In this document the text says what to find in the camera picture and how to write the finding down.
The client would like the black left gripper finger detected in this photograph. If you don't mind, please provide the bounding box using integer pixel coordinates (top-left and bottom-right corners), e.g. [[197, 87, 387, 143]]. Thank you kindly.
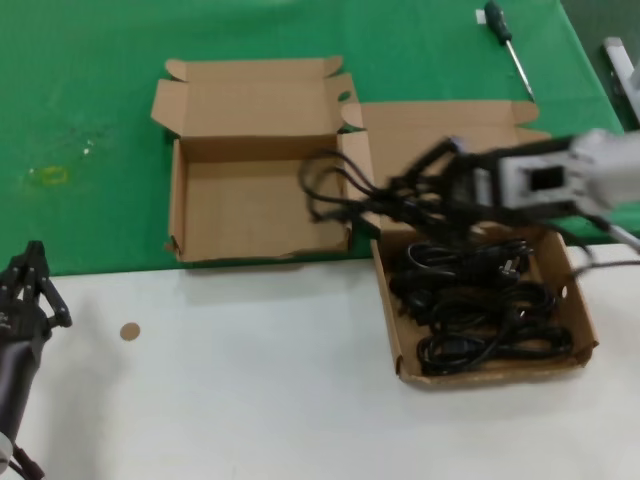
[[0, 241, 37, 306], [32, 241, 74, 329]]

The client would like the cardboard box with torn rim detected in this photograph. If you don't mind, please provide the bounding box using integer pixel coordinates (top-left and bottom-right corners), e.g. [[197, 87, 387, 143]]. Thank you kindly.
[[149, 54, 359, 264]]

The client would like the wide cardboard box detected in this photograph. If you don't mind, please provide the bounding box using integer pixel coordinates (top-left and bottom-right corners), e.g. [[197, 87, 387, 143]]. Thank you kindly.
[[337, 99, 600, 389]]

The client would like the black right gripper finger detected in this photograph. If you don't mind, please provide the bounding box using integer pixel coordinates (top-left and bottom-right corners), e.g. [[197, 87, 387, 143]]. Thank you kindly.
[[393, 137, 469, 194], [381, 191, 464, 224]]

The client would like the white aluminium profile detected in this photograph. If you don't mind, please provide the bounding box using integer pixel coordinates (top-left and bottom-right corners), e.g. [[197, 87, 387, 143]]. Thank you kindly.
[[602, 35, 640, 126]]

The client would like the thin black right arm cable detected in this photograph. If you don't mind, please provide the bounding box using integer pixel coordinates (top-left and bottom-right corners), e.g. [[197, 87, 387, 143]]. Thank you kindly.
[[549, 214, 640, 276]]

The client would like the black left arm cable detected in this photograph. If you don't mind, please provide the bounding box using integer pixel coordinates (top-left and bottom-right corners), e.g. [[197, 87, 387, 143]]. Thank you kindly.
[[0, 434, 46, 480]]

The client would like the green handled screwdriver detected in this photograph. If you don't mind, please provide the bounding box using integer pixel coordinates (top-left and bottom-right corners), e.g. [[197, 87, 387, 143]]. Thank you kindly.
[[483, 0, 536, 104]]

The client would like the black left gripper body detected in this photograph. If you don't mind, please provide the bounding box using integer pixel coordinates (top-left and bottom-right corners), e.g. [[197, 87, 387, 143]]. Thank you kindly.
[[0, 301, 51, 434]]

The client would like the cable with silver connector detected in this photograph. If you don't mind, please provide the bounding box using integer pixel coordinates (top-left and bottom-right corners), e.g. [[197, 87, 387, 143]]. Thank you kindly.
[[589, 214, 640, 254]]

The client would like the green tablecloth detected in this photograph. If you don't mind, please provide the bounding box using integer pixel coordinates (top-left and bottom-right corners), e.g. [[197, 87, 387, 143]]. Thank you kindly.
[[0, 0, 640, 281]]

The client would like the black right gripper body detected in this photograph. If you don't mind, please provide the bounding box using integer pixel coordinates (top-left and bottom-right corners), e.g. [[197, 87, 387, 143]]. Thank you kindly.
[[447, 149, 504, 211]]

